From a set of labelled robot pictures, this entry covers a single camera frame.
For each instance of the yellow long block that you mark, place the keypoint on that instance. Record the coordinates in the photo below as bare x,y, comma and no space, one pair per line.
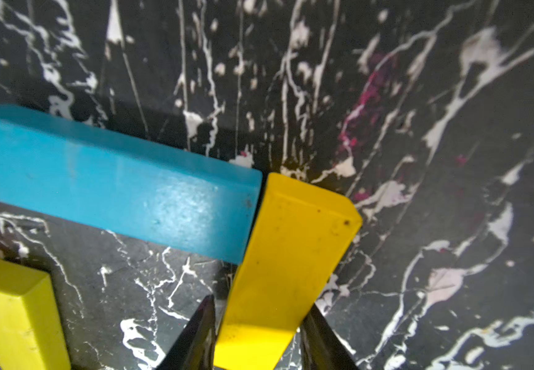
31,335
300,235

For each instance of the teal building block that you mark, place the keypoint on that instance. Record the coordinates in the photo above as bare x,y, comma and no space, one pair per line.
127,185

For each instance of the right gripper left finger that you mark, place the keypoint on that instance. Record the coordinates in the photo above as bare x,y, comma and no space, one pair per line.
194,348

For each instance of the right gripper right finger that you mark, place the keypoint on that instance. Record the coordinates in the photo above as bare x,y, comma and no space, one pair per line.
320,348

